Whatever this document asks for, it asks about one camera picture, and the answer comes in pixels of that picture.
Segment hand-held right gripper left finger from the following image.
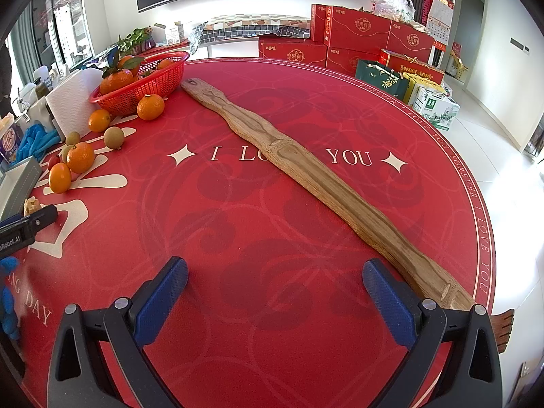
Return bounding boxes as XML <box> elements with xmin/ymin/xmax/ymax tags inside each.
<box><xmin>47</xmin><ymin>256</ymin><xmax>189</xmax><ymax>408</ymax></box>

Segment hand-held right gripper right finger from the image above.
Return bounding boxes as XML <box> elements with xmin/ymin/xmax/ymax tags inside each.
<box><xmin>362</xmin><ymin>258</ymin><xmax>503</xmax><ymax>408</ymax></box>

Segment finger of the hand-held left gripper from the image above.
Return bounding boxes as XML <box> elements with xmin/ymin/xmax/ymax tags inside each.
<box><xmin>24</xmin><ymin>204</ymin><xmax>59</xmax><ymax>239</ymax></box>

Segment grey tray with white lining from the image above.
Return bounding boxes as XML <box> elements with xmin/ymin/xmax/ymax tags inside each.
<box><xmin>0</xmin><ymin>156</ymin><xmax>43</xmax><ymax>222</ymax></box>

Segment small orange mandarin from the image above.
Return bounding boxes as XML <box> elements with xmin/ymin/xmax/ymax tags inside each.
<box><xmin>88</xmin><ymin>109</ymin><xmax>112</xmax><ymax>133</ymax></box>
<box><xmin>48</xmin><ymin>162</ymin><xmax>71</xmax><ymax>194</ymax></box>

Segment mandarin with green stem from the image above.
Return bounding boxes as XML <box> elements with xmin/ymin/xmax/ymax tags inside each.
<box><xmin>137</xmin><ymin>93</ymin><xmax>165</xmax><ymax>121</ymax></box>
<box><xmin>67</xmin><ymin>142</ymin><xmax>96</xmax><ymax>174</ymax></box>

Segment red plastic basket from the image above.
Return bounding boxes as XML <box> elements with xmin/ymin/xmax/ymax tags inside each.
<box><xmin>89</xmin><ymin>50</ymin><xmax>190</xmax><ymax>116</ymax></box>

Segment person's left hand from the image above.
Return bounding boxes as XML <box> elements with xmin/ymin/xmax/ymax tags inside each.
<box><xmin>0</xmin><ymin>256</ymin><xmax>23</xmax><ymax>341</ymax></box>

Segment blue rubber gloves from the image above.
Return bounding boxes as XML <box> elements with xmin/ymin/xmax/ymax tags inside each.
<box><xmin>17</xmin><ymin>123</ymin><xmax>60</xmax><ymax>162</ymax></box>

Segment purple milk tea cup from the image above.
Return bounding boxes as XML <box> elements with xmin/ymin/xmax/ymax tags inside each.
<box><xmin>0</xmin><ymin>117</ymin><xmax>23</xmax><ymax>166</ymax></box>

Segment brown wooden chair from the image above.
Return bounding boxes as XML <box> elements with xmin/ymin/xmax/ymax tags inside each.
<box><xmin>489</xmin><ymin>308</ymin><xmax>515</xmax><ymax>353</ymax></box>

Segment white paper towel roll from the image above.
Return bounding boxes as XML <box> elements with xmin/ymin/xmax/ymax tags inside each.
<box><xmin>45</xmin><ymin>68</ymin><xmax>105</xmax><ymax>137</ymax></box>

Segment pile of leafy mandarins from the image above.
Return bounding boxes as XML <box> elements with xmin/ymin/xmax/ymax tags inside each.
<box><xmin>101</xmin><ymin>54</ymin><xmax>176</xmax><ymax>94</ymax></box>

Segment long wooden board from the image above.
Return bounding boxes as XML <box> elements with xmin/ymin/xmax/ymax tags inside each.
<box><xmin>181</xmin><ymin>77</ymin><xmax>477</xmax><ymax>311</ymax></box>

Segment glass display cabinet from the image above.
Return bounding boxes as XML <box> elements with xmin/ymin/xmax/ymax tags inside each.
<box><xmin>8</xmin><ymin>0</ymin><xmax>94</xmax><ymax>73</ymax></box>

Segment white and green carton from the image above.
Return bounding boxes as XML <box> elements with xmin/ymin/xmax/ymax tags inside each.
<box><xmin>413</xmin><ymin>86</ymin><xmax>461</xmax><ymax>131</ymax></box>

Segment green potted plant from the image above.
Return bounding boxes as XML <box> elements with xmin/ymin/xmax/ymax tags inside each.
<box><xmin>117</xmin><ymin>28</ymin><xmax>156</xmax><ymax>56</ymax></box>

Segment yellow gift box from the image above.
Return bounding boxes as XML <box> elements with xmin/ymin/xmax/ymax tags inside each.
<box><xmin>402</xmin><ymin>72</ymin><xmax>434</xmax><ymax>105</ymax></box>

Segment green gift bag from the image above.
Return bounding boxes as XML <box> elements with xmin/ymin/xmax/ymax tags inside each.
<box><xmin>355</xmin><ymin>58</ymin><xmax>411</xmax><ymax>103</ymax></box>

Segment red and gold apple box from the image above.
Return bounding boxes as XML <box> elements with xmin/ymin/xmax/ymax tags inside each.
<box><xmin>379</xmin><ymin>50</ymin><xmax>445</xmax><ymax>86</ymax></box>

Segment small cardboard box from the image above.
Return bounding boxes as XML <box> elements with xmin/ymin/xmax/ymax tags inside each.
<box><xmin>446</xmin><ymin>42</ymin><xmax>468</xmax><ymax>79</ymax></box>

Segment checkered cloth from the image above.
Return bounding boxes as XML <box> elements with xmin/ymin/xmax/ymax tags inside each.
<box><xmin>189</xmin><ymin>13</ymin><xmax>313</xmax><ymax>54</ymax></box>

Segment doorway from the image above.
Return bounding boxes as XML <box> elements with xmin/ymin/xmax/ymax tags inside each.
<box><xmin>453</xmin><ymin>0</ymin><xmax>485</xmax><ymax>81</ymax></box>

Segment narrow red gift box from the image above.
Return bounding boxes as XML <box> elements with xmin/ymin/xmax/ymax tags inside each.
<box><xmin>310</xmin><ymin>4</ymin><xmax>330</xmax><ymax>43</ymax></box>

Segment desk calendar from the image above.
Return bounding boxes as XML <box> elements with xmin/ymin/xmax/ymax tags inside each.
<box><xmin>427</xmin><ymin>0</ymin><xmax>453</xmax><ymax>45</ymax></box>

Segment clear plastic bag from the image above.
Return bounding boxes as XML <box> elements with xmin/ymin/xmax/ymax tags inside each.
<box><xmin>374</xmin><ymin>0</ymin><xmax>415</xmax><ymax>22</ymax></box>

